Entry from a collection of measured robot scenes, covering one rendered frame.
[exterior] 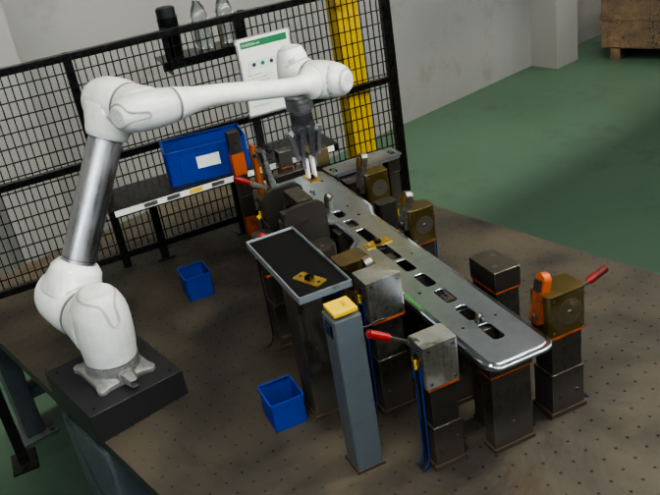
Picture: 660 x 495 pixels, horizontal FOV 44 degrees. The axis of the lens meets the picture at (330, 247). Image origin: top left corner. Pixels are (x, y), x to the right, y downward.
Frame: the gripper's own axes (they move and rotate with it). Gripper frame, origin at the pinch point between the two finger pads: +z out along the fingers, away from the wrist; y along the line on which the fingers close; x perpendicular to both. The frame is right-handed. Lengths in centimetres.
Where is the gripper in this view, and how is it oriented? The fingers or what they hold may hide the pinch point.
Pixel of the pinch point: (309, 166)
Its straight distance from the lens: 277.7
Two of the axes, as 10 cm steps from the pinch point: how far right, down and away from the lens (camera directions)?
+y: 9.0, -3.1, 3.1
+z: 1.5, 8.8, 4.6
